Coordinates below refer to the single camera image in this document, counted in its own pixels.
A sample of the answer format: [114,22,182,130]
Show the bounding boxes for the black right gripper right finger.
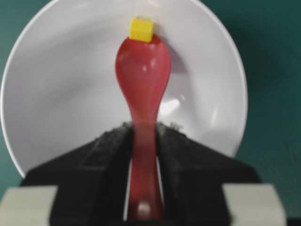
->
[154,121,286,226]

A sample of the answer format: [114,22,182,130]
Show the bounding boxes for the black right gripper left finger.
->
[0,121,136,226]

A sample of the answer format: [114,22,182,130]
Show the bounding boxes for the red plastic spoon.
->
[115,35,171,221]

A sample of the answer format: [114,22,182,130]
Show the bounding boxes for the yellow hexagonal prism block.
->
[129,18,155,42]

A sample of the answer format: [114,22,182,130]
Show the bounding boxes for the white bowl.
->
[0,0,248,175]

